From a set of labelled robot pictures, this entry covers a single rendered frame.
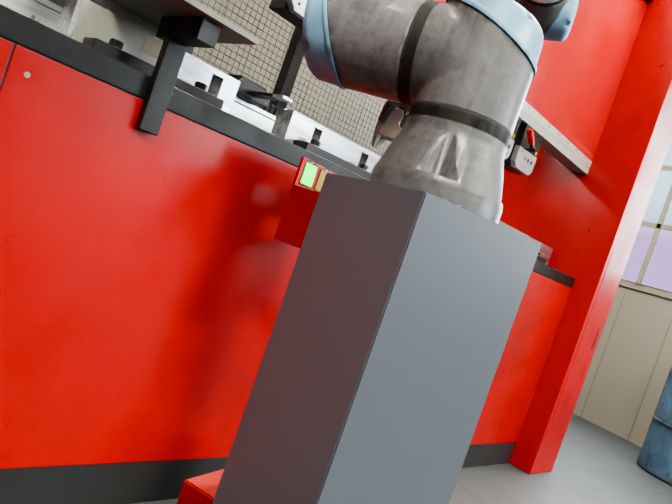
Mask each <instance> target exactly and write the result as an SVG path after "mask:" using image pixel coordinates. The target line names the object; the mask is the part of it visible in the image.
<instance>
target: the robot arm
mask: <svg viewBox="0 0 672 504"><path fill-rule="evenodd" d="M578 4H579V0H446V3H441V2H436V1H434V0H307V3H306V7H305V12H304V19H303V49H304V55H305V59H306V63H307V65H308V68H309V70H310V71H311V73H312V74H313V75H314V76H315V77H316V78H317V79H319V80H321V81H323V82H326V83H330V84H333V85H336V86H339V88H340V89H342V90H347V89H349V90H353V91H357V92H360V93H364V94H368V95H372V96H375V97H379V98H383V99H387V101H386V103H385V105H384V107H383V109H382V111H381V113H380V115H379V117H378V121H377V124H376V127H375V130H374V134H373V139H372V144H371V145H372V147H374V148H377V147H378V146H380V145H381V144H382V143H384V142H385V141H386V140H389V141H391V142H392V143H391V144H390V145H389V147H388V148H387V149H386V151H385V152H384V153H383V155H382V156H381V158H380V159H379V160H378V162H377V163H376V164H375V165H374V167H373V169H372V172H371V175H370V178H369V180H368V181H372V182H378V183H383V184H388V185H393V186H398V187H403V188H408V189H414V190H419V191H424V192H427V193H430V194H432V195H434V196H436V197H439V198H441V199H443V200H445V201H448V202H450V203H452V204H454V205H457V206H459V207H461V208H463V209H466V210H468V211H470V212H472V213H475V214H477V215H479V216H481V217H484V218H486V219H488V220H491V221H493V222H495V223H497V224H498V223H499V220H500V217H501V214H502V211H503V204H502V203H501V199H502V191H503V178H504V158H505V154H506V151H507V148H508V145H509V142H510V139H511V137H512V134H513V131H514V129H515V126H516V123H517V120H518V117H519V114H520V112H521V109H522V106H523V103H524V100H525V98H526V95H527V92H528V89H529V86H530V83H531V81H532V78H533V77H535V75H536V72H537V62H538V59H539V56H540V53H541V49H542V46H543V40H548V41H557V42H561V41H564V40H565V39H566V38H567V37H568V35H569V33H570V30H571V27H572V25H573V22H574V19H575V15H576V12H577V9H578ZM398 107H399V108H398Z"/></svg>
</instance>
